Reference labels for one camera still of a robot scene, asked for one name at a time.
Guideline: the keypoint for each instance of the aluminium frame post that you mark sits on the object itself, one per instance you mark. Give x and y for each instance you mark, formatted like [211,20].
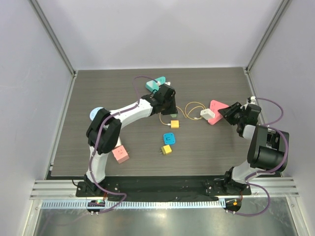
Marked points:
[51,34]
[281,9]

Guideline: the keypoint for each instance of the blue plug adapter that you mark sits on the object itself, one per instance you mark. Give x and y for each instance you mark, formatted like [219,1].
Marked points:
[169,138]

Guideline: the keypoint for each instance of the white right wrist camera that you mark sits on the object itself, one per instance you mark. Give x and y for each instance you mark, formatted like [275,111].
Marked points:
[251,100]

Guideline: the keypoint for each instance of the aluminium frame rail front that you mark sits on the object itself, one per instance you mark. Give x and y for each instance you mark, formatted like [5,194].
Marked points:
[64,189]

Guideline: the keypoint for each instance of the yellow plug adapter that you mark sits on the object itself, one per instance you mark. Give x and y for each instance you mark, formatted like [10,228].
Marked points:
[166,150]

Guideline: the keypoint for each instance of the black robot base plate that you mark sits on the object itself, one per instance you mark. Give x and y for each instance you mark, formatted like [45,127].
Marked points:
[144,185]

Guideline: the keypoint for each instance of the white charger plug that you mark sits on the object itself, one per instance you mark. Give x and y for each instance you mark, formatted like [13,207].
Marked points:
[207,114]

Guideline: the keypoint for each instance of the aluminium frame post right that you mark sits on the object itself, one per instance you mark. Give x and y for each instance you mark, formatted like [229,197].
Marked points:
[281,9]

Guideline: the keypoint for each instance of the yellow charger plug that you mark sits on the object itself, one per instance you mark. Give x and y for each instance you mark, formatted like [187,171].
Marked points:
[175,124]

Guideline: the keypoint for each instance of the pink triangular power strip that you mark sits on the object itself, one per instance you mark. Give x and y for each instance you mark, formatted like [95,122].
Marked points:
[214,107]

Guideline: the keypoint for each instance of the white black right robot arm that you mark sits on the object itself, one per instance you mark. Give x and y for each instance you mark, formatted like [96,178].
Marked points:
[268,151]

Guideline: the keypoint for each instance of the aluminium frame post left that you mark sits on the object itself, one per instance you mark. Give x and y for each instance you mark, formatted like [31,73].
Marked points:
[51,34]

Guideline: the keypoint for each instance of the pink cube socket adapter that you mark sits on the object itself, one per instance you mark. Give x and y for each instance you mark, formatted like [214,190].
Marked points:
[120,154]

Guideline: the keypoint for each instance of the teal triangular power strip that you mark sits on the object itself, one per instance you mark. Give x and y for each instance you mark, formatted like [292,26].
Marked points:
[153,86]

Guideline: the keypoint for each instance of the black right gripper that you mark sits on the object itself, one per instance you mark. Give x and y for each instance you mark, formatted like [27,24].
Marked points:
[234,112]

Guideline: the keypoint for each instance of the light blue round power strip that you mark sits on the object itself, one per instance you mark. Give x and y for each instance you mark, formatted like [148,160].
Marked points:
[94,112]

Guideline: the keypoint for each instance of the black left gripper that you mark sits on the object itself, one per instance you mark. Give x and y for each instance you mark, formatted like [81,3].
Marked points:
[173,109]

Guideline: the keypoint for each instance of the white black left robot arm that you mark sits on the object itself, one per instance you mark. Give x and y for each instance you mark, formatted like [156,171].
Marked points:
[104,131]

